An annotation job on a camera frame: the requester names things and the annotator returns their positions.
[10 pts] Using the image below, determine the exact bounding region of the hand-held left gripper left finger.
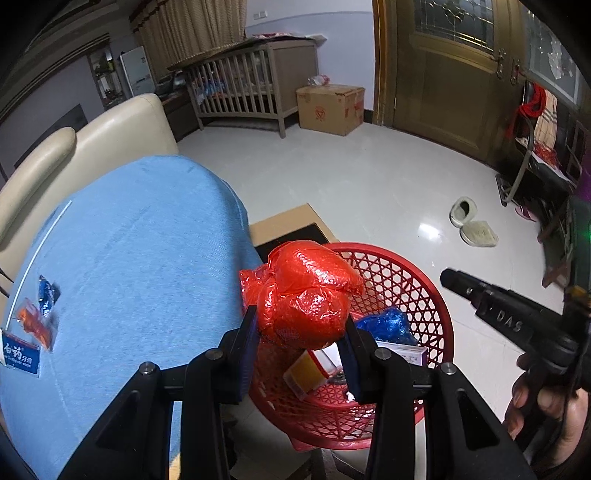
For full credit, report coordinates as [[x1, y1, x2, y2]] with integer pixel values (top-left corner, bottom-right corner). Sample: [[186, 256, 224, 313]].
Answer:
[[55, 305, 259, 480]]

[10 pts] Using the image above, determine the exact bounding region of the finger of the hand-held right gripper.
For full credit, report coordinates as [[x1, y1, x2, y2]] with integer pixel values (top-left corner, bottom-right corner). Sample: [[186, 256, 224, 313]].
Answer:
[[440, 268, 486, 315]]

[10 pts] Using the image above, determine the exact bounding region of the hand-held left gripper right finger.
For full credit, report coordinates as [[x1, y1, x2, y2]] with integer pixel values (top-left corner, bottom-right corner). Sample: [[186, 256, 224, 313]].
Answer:
[[339, 318, 539, 480]]

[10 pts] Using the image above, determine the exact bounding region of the blue plastic bag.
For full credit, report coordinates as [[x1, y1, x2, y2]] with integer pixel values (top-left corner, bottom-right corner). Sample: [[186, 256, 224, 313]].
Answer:
[[355, 308, 416, 347]]

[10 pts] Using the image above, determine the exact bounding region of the red plastic basket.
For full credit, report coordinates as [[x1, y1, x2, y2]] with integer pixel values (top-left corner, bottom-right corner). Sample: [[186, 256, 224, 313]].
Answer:
[[249, 242, 455, 450]]

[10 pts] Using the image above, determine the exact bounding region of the red plastic bag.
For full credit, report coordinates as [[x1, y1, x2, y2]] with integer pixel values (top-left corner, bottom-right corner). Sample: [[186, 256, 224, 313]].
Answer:
[[239, 240, 365, 350]]

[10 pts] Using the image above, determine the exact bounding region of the person's right hand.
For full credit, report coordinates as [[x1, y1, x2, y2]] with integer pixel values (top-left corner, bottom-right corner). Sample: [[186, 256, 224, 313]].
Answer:
[[503, 352, 591, 478]]

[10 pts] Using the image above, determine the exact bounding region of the orange and white box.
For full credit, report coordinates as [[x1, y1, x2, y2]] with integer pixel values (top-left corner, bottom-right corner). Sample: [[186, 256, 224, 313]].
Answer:
[[283, 349, 328, 400]]

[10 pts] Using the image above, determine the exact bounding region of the purple and white box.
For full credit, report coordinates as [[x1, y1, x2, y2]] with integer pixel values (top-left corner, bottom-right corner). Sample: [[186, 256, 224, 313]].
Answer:
[[379, 342, 426, 367]]

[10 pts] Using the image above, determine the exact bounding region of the dark shoe rack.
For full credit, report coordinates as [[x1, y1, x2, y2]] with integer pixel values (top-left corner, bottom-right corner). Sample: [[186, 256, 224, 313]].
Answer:
[[496, 134, 578, 241]]

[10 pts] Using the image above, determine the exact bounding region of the flat cardboard sheet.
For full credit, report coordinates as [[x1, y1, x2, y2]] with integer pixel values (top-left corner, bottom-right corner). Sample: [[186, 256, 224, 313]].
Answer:
[[249, 203, 340, 259]]

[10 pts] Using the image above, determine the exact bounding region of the plaid cloth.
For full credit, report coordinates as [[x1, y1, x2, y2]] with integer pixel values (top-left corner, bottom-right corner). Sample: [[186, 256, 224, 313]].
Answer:
[[536, 90, 561, 148]]

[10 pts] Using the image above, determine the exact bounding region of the red scarf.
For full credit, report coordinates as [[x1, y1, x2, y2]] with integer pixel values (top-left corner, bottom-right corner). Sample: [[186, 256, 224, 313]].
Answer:
[[508, 80, 548, 139]]

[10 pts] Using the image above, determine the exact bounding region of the golden wooden door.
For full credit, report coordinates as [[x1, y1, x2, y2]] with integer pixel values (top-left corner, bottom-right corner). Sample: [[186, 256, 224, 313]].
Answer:
[[372, 0, 529, 171]]

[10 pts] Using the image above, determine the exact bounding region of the shiny blue snack wrapper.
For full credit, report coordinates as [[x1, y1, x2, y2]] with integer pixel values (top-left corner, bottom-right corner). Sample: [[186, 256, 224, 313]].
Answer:
[[37, 275, 61, 318]]

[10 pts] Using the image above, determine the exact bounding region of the orange snack wrapper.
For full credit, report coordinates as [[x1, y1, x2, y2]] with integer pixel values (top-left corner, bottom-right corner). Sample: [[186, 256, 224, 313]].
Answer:
[[16, 298, 55, 354]]

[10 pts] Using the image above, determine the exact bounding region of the brown cardboard box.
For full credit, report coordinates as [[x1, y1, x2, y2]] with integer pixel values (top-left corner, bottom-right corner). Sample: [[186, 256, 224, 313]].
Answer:
[[295, 84, 366, 137]]

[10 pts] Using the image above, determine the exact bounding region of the blue and white toothpaste box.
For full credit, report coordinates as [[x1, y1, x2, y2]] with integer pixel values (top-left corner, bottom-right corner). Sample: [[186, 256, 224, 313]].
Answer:
[[0, 328, 42, 378]]

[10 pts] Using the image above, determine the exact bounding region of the thin white plastic tube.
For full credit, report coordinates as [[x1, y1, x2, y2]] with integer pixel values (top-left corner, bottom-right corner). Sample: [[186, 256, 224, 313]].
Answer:
[[7, 199, 74, 324]]

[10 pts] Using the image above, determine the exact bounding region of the cream leather sofa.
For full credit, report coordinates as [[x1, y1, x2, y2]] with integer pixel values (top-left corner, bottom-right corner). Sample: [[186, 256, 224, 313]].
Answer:
[[0, 92, 180, 259]]

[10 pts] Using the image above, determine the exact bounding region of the wooden baby crib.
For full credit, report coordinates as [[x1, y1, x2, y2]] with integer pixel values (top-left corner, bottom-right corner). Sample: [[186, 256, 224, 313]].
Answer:
[[168, 37, 319, 139]]

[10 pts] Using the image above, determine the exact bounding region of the white refrigerator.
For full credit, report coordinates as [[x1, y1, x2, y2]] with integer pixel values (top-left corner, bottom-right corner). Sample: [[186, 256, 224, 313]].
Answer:
[[119, 46, 155, 99]]

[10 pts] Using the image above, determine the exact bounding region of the beige curtain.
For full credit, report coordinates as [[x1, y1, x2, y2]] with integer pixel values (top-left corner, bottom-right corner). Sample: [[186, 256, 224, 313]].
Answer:
[[131, 0, 250, 70]]

